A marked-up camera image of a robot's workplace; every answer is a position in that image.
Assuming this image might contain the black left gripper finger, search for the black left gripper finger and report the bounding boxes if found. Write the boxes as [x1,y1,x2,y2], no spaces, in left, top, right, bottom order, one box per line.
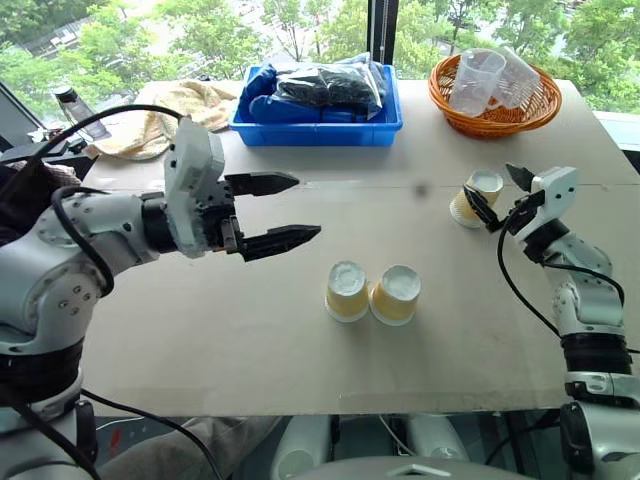
[241,224,323,264]
[224,170,302,199]

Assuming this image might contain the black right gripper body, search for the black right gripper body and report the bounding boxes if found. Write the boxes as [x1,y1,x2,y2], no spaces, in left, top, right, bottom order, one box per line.
[501,189,547,235]

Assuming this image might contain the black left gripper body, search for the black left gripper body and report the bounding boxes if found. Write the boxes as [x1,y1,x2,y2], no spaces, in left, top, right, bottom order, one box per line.
[196,177,248,257]

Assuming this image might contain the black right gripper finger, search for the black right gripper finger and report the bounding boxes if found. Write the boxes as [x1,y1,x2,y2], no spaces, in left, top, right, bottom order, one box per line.
[462,184,502,234]
[504,162,536,194]

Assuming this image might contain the yellow paper cup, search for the yellow paper cup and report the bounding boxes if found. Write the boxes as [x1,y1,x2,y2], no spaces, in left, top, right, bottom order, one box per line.
[325,259,370,324]
[449,169,506,230]
[368,263,423,328]

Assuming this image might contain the orange wicker basket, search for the orange wicker basket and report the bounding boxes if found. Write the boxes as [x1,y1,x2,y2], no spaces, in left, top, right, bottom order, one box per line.
[427,52,564,140]

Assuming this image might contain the blue plastic bin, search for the blue plastic bin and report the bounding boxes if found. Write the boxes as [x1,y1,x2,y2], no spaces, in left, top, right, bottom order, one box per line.
[228,63,405,148]

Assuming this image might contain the blue plastic packets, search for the blue plastic packets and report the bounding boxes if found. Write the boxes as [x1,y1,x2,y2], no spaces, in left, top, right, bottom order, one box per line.
[238,52,397,125]

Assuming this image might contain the clear ribbed plastic container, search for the clear ribbed plastic container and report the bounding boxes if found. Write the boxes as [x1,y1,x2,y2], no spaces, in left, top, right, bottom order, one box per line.
[493,45,543,109]

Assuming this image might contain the clear plastic measuring jug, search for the clear plastic measuring jug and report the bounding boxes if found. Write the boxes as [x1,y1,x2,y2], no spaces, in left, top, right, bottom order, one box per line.
[448,48,508,119]

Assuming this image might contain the beige towel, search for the beige towel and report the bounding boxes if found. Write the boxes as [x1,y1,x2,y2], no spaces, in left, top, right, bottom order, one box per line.
[85,79,240,162]

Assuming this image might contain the clear bag of black items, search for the clear bag of black items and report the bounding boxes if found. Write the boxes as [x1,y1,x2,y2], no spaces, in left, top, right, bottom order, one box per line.
[273,63,384,122]

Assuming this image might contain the black bottle with label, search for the black bottle with label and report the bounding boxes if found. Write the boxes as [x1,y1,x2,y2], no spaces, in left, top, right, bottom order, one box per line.
[53,85,112,142]

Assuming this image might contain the dark cloth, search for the dark cloth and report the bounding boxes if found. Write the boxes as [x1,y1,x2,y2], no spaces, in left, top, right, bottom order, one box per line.
[0,160,82,247]

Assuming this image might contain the black metal stand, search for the black metal stand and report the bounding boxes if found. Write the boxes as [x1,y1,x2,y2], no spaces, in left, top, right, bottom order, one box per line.
[0,79,101,167]

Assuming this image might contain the white rounded robot shell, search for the white rounded robot shell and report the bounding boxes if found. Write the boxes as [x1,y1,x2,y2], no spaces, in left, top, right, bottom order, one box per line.
[403,414,472,464]
[273,414,334,480]

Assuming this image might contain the grey brown fabric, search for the grey brown fabric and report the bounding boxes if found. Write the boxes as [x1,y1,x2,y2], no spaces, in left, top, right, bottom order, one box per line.
[97,415,284,480]

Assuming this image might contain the grey curved robot torso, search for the grey curved robot torso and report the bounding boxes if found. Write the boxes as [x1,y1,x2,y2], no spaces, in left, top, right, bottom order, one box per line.
[302,455,539,480]

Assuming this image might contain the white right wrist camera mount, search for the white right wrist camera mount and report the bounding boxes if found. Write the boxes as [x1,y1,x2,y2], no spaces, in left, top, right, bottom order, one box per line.
[509,166,582,244]

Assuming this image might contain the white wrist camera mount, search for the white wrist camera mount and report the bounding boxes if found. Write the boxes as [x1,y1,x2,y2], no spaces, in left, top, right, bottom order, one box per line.
[509,166,582,244]
[163,117,227,259]

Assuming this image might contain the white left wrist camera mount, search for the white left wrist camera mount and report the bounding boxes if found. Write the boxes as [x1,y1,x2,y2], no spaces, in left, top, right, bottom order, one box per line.
[163,117,227,259]

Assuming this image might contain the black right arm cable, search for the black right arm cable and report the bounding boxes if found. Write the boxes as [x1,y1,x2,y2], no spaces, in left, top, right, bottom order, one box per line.
[496,211,640,357]

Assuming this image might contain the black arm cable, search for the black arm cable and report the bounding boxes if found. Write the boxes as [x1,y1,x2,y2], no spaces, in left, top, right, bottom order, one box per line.
[496,211,640,357]
[0,103,192,301]

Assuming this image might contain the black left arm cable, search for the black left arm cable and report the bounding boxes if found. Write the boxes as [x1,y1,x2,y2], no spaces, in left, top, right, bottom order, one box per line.
[0,103,192,301]

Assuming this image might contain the black window frame post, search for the black window frame post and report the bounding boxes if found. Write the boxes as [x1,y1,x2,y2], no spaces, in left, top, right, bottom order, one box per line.
[367,0,400,79]

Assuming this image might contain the black cable under table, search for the black cable under table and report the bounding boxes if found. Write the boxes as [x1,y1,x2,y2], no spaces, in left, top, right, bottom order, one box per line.
[79,387,224,480]

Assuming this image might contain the thin white cable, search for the thin white cable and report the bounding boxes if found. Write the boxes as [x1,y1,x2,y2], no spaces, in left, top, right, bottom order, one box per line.
[376,413,417,457]

